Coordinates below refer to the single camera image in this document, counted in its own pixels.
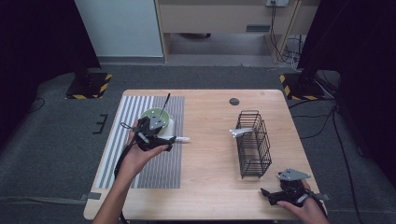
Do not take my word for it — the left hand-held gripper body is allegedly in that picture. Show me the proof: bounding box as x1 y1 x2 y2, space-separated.
134 115 167 153

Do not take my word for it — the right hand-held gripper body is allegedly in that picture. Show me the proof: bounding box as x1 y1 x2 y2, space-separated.
268 167 312 207

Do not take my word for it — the black wire basket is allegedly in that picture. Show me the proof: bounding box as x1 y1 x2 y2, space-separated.
235 109 273 179

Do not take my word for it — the person's left hand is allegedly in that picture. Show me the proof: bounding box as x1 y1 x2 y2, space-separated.
118 119 171 185

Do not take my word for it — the person's right hand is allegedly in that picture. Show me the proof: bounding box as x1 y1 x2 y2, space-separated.
276 179 330 224

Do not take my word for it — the grey striped placemat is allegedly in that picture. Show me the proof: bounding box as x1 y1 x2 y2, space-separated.
94 95 186 189

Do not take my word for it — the green bowl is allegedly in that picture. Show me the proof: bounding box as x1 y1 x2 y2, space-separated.
139 107 171 138

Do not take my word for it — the black spoon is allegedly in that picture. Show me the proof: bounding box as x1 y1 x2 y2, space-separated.
159 92 171 119

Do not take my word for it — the black stand base striped tape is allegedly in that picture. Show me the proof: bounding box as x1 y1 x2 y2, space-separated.
64 72 113 101
278 72 328 102

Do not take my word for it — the white panel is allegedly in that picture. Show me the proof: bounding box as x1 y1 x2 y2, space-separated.
74 0 164 58

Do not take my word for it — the light wooden desk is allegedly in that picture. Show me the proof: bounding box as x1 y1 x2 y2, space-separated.
154 0 321 64

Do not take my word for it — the grey label on desk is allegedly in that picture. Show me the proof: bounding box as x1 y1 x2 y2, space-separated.
246 24 272 34

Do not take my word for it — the dark curtain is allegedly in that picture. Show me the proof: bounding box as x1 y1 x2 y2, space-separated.
0 0 102 147
297 0 396 188

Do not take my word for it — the thick black gripper cable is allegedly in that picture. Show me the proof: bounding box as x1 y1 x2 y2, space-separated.
113 136 138 224

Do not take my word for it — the long black floor cable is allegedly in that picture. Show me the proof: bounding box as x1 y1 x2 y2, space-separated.
330 104 365 224

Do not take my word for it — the looped black floor cable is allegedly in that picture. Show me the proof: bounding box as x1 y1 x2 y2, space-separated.
288 98 339 140

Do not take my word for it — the bundle of cables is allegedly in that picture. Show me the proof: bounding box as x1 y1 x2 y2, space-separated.
312 69 341 99

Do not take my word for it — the thin black floor cable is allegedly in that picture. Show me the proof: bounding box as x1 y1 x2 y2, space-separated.
26 96 47 114

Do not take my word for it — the black hanging cable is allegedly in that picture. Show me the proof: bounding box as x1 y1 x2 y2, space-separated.
269 1 300 64

